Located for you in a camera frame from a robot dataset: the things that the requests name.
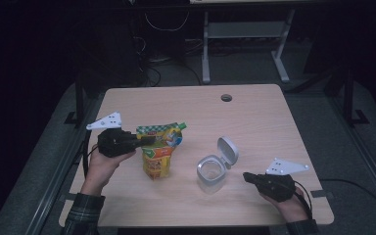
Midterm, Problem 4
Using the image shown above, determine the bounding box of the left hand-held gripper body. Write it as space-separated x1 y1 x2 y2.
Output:
86 112 140 159

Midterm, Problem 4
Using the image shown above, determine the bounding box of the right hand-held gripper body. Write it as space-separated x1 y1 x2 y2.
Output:
256 158 310 203

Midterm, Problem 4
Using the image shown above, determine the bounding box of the yellow green snack pouch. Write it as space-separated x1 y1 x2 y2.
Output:
135 121 188 181

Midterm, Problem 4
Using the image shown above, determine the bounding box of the clear jar with grey lid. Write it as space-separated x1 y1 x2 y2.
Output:
196 136 240 194

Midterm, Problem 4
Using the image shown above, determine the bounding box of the person's right hand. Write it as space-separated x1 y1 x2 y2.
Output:
259 188 309 223

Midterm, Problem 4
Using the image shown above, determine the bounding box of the person's left hand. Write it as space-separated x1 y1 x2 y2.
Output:
79 145 137 197

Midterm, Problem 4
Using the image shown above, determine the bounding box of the black metal stand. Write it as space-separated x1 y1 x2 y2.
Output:
63 74 86 127
342 65 370 127

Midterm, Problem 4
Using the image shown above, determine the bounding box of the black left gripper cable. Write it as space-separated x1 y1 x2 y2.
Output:
82 130 99 179

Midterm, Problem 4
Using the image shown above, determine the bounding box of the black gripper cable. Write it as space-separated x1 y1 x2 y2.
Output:
82 130 99 179
293 180 313 219

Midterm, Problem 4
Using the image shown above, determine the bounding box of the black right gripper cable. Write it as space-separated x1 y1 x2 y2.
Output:
293 180 313 219

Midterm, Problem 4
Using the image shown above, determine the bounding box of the metal floor rail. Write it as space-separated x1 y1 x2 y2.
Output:
23 97 103 235
326 96 376 213

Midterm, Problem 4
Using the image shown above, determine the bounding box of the black floor cable bundle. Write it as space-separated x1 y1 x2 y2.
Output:
136 35 204 88

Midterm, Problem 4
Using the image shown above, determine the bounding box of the white metal desk frame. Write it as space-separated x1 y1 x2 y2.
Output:
189 0 297 84

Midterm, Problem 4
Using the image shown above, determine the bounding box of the white hanging cable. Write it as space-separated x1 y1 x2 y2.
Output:
144 12 190 32

